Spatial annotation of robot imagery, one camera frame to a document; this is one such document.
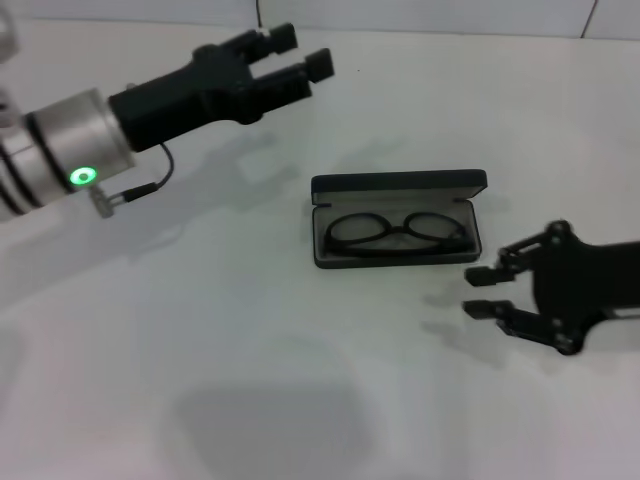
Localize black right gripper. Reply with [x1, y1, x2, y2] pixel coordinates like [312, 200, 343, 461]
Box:
[462, 219, 640, 357]

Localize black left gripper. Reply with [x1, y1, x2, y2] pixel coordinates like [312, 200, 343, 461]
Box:
[108, 22, 335, 154]

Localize black glasses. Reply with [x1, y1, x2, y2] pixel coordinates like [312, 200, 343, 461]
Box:
[323, 210, 472, 259]

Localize black glasses case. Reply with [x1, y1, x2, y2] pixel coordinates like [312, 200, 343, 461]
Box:
[309, 168, 489, 271]

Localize black cable with silver plug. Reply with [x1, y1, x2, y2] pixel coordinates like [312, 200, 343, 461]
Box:
[89, 143, 175, 219]

